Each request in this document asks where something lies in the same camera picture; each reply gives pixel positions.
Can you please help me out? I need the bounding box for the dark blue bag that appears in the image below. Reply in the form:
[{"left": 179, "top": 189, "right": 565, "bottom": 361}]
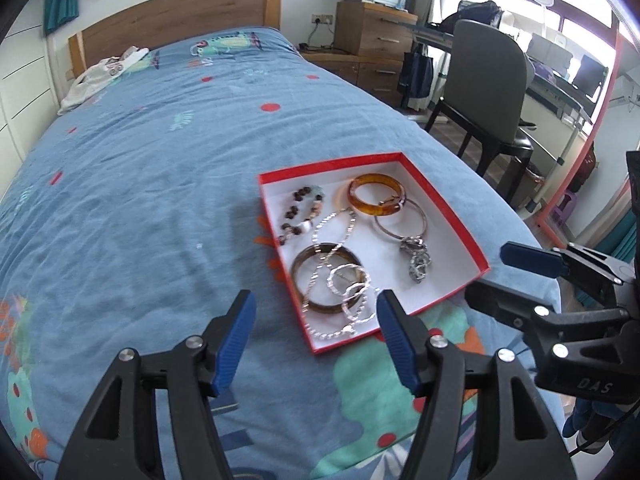
[{"left": 400, "top": 45, "right": 433, "bottom": 111}]

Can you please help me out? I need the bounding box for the amber bangle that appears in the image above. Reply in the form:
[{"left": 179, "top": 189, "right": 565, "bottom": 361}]
[{"left": 347, "top": 172, "right": 406, "bottom": 217}]

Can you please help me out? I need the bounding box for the blue printed bedsheet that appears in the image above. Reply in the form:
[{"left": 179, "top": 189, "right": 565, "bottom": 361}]
[{"left": 0, "top": 27, "right": 566, "bottom": 480}]

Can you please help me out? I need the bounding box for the red jewelry box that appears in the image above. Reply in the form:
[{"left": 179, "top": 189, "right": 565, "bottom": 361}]
[{"left": 257, "top": 151, "right": 491, "bottom": 356}]

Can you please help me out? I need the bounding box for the wooden nightstand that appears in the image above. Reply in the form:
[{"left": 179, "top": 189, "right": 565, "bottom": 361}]
[{"left": 300, "top": 50, "right": 416, "bottom": 108}]

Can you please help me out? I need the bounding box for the white wardrobe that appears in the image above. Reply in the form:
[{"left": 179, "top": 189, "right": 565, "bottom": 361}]
[{"left": 0, "top": 20, "right": 56, "bottom": 176}]

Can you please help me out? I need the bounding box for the dark brown bangle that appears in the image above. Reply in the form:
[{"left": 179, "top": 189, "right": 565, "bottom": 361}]
[{"left": 291, "top": 242, "right": 363, "bottom": 316}]

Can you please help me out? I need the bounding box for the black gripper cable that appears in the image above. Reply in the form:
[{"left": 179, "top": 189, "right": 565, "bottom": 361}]
[{"left": 570, "top": 407, "right": 640, "bottom": 457}]

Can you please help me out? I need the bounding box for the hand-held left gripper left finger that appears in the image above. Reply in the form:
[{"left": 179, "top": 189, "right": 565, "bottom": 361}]
[{"left": 55, "top": 289, "right": 257, "bottom": 480}]

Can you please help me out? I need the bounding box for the wooden headboard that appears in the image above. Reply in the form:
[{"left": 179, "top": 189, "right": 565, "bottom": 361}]
[{"left": 67, "top": 0, "right": 283, "bottom": 76}]

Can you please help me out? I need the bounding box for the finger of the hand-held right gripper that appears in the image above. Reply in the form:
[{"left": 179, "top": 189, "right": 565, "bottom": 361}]
[
  {"left": 464, "top": 279, "right": 635, "bottom": 357},
  {"left": 500, "top": 241, "right": 640, "bottom": 307}
]

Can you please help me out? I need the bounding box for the white garment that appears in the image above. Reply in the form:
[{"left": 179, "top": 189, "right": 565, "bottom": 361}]
[{"left": 57, "top": 46, "right": 151, "bottom": 116}]

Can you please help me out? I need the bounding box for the pink framed mirror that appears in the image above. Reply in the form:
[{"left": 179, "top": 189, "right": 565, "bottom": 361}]
[{"left": 537, "top": 20, "right": 627, "bottom": 241}]

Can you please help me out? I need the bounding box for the black power cable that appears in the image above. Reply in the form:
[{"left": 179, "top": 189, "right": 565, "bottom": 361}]
[{"left": 300, "top": 22, "right": 321, "bottom": 53}]

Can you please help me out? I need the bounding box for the person's right hand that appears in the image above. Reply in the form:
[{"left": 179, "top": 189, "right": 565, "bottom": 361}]
[{"left": 562, "top": 396, "right": 608, "bottom": 438}]

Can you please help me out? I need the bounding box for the wooden bead bracelet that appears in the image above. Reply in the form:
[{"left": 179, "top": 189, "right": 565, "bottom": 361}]
[{"left": 277, "top": 185, "right": 326, "bottom": 247}]

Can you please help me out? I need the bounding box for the silver chain necklace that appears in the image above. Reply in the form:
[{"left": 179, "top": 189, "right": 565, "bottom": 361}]
[{"left": 301, "top": 207, "right": 382, "bottom": 342}]

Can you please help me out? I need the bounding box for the metal link bracelet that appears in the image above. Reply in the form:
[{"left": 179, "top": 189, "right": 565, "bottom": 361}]
[{"left": 399, "top": 235, "right": 432, "bottom": 283}]

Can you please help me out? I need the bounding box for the twisted silver bracelet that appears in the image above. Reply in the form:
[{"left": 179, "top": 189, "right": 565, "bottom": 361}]
[
  {"left": 341, "top": 282, "right": 376, "bottom": 325},
  {"left": 327, "top": 262, "right": 372, "bottom": 301}
]

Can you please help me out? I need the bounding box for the wooden drawer cabinet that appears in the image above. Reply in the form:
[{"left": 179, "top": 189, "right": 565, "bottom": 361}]
[{"left": 334, "top": 1, "right": 418, "bottom": 58}]

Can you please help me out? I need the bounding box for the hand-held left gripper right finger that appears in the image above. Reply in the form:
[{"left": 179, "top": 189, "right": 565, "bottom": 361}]
[{"left": 376, "top": 289, "right": 576, "bottom": 480}]

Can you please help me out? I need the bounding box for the dark backpack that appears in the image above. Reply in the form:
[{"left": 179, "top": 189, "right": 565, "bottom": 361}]
[{"left": 440, "top": 0, "right": 501, "bottom": 28}]

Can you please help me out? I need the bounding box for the grey chair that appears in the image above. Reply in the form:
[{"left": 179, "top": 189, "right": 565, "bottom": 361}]
[{"left": 425, "top": 19, "right": 535, "bottom": 173}]

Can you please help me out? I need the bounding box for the thin silver bangle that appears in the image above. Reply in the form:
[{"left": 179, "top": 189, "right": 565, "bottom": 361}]
[{"left": 372, "top": 197, "right": 430, "bottom": 241}]

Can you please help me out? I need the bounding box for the black monitor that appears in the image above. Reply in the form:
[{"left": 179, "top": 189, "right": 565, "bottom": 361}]
[{"left": 572, "top": 55, "right": 608, "bottom": 103}]

